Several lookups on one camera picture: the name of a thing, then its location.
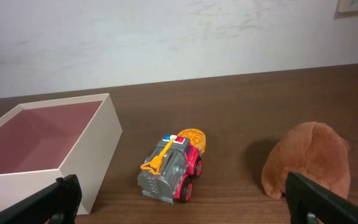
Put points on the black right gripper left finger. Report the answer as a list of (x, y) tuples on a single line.
[(56, 204)]

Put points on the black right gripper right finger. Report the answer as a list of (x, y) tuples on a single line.
[(308, 202)]

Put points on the brown plush toy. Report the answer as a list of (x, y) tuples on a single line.
[(313, 150)]

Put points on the grey red toy truck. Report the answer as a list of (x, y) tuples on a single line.
[(168, 173)]

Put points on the yellow round plastic toy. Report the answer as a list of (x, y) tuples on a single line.
[(197, 138)]

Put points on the white cardboard box pink inside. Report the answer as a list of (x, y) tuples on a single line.
[(44, 140)]

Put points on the beige wall fixture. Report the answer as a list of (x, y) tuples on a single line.
[(347, 6)]

